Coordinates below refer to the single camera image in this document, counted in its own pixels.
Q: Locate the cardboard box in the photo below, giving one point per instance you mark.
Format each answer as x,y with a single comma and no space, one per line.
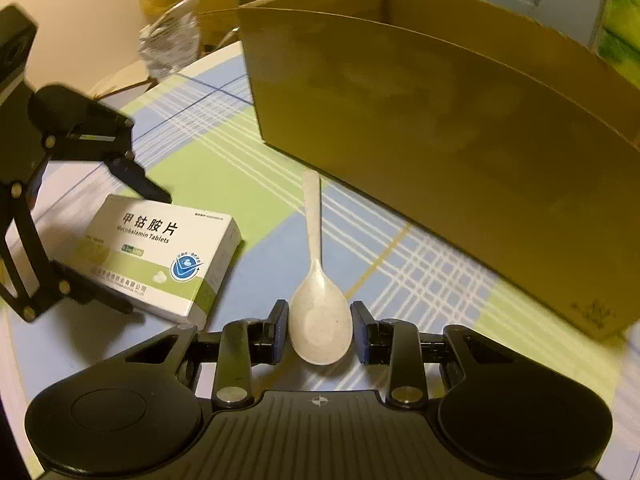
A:
450,160
125,87

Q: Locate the stack of green tissue packs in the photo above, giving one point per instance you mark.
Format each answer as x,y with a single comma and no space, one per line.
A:
622,25

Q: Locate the flat cardboard box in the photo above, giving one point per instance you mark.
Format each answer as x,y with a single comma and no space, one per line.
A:
125,87

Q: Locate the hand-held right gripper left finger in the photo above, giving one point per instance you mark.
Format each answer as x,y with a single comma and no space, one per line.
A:
280,332

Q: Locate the checked cloth desktop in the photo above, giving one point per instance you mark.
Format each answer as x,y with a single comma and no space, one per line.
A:
200,150

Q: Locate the brown cardboard carton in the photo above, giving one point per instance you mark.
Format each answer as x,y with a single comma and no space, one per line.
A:
235,10

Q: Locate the crumpled clear plastic bag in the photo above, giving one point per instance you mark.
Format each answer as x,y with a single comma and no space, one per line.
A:
167,40

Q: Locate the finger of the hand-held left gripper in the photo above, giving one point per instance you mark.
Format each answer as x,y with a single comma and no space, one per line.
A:
140,180
30,240

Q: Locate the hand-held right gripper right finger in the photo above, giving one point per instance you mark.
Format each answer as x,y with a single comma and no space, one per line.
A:
360,334

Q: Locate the white green-striped medicine box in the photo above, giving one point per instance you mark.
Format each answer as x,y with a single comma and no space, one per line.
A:
160,255

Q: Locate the white plastic spoon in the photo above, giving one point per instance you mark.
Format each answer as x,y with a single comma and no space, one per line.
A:
320,320

